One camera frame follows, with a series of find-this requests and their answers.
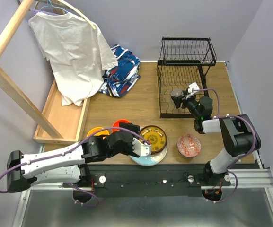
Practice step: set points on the white t-shirt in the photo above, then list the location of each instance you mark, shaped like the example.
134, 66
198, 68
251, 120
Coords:
78, 54

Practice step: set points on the white and blue plate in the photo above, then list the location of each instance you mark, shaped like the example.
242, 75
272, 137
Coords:
150, 160

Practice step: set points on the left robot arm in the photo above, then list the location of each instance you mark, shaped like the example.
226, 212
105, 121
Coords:
68, 164

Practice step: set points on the yellow patterned dark-rimmed plate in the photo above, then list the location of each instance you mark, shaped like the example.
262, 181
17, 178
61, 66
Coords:
155, 136

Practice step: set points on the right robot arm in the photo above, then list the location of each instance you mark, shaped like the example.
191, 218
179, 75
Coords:
238, 134

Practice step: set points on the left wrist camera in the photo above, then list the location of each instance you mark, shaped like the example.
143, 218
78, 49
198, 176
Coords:
140, 149

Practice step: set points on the yellow bowl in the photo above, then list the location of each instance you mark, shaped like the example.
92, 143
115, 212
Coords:
98, 131

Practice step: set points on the blue patterned cloth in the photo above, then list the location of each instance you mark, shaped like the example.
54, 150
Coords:
119, 79

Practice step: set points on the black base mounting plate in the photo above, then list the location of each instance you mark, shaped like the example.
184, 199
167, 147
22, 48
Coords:
144, 181

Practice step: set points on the wooden tray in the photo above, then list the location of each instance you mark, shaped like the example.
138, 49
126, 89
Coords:
69, 120

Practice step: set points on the aluminium rail frame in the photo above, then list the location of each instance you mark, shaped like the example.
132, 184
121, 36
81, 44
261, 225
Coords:
246, 202

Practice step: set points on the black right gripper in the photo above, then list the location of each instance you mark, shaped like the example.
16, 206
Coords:
177, 100

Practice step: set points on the clear faceted drinking glass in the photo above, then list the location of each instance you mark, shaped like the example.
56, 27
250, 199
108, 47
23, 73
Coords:
176, 92

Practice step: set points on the orange-red bowl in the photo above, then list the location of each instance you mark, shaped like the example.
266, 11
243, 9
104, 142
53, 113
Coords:
117, 124

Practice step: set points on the black wire dish rack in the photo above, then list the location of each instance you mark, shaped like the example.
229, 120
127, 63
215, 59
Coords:
182, 61

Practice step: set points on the red patterned bowl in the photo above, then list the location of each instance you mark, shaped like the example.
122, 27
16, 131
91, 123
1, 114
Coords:
189, 146

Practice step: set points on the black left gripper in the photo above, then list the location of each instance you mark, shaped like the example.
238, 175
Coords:
128, 126

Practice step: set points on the wooden clothes rack frame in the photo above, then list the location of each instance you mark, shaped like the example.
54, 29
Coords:
15, 63

